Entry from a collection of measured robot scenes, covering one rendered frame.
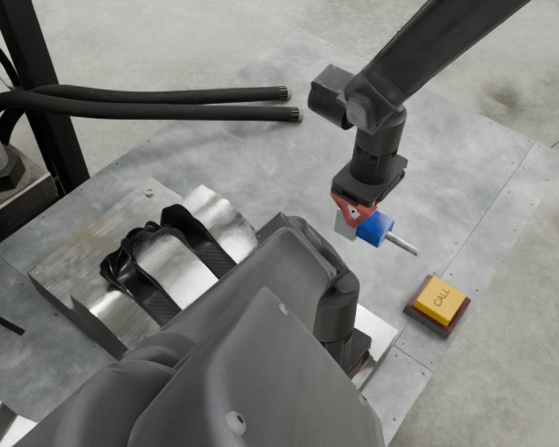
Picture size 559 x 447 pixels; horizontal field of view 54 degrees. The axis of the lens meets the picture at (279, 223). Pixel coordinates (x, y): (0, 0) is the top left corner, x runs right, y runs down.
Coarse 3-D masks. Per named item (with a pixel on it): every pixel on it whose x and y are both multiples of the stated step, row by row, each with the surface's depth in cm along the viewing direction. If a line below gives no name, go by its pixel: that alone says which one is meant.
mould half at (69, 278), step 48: (144, 192) 95; (192, 192) 86; (96, 240) 88; (144, 240) 80; (240, 240) 84; (48, 288) 82; (96, 288) 74; (192, 288) 78; (96, 336) 81; (384, 336) 77
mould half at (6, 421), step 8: (0, 408) 67; (8, 408) 68; (0, 416) 67; (8, 416) 68; (16, 416) 70; (0, 424) 67; (8, 424) 69; (16, 424) 69; (24, 424) 69; (32, 424) 69; (0, 432) 68; (8, 432) 68; (16, 432) 69; (24, 432) 69; (0, 440) 68; (8, 440) 68; (16, 440) 68
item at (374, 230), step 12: (336, 216) 83; (372, 216) 83; (384, 216) 83; (336, 228) 85; (348, 228) 83; (360, 228) 82; (372, 228) 81; (384, 228) 81; (372, 240) 82; (396, 240) 81; (420, 252) 81
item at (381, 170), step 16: (352, 160) 74; (368, 160) 70; (384, 160) 70; (400, 160) 77; (336, 176) 75; (352, 176) 75; (368, 176) 73; (384, 176) 73; (352, 192) 73; (368, 192) 73
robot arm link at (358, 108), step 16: (320, 80) 69; (336, 80) 68; (320, 96) 70; (336, 96) 68; (352, 96) 61; (320, 112) 71; (336, 112) 69; (352, 112) 62; (368, 112) 60; (368, 128) 63
